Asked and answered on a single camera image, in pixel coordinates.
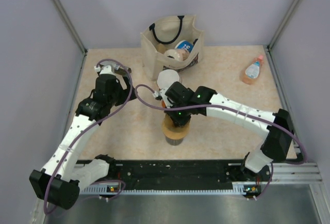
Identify blue white cup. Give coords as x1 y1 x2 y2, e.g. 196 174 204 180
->
175 40 194 53

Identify brown paper coffee filter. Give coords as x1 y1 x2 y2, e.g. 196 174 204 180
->
164 115 175 129

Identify grey glass carafe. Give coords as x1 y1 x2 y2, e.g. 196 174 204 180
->
165 136 184 146

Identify light wooden dripper ring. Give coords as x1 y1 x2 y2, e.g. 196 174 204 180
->
161 118 191 139

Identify grey slotted cable duct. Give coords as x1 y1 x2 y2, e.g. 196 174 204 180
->
79 182 262 196

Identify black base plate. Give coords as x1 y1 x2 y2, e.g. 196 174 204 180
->
77 158 274 190

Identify white paper coffee filter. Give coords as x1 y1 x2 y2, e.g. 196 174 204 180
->
157 69 180 89

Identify pink liquid bottle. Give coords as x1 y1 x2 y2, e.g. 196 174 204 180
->
240 55 264 85

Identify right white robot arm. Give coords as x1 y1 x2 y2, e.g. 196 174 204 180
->
160 82 294 181

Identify cream canvas tote bag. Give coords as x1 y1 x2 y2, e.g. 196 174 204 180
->
140 15 204 80

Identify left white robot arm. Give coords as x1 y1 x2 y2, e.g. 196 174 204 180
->
29 59 136 214

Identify black rectangular box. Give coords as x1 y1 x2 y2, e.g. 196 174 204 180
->
114 65 131 76

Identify white tape roll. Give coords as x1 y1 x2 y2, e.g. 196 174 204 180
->
164 49 190 61

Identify pink glass dripper cone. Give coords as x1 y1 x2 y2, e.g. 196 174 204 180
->
156 69 183 90

